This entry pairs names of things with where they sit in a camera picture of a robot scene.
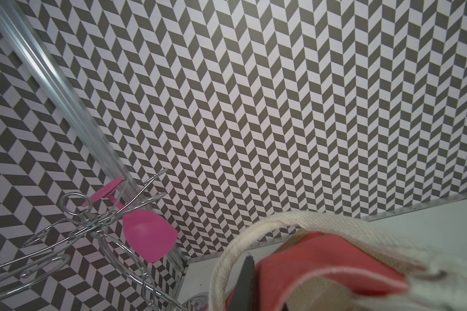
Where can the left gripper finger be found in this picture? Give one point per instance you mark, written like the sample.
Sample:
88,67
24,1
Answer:
243,296

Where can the burlap red striped tote bag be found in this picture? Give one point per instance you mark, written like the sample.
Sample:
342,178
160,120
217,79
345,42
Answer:
343,263

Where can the chrome stand with pink cups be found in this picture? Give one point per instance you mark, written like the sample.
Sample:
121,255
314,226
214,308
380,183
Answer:
129,236

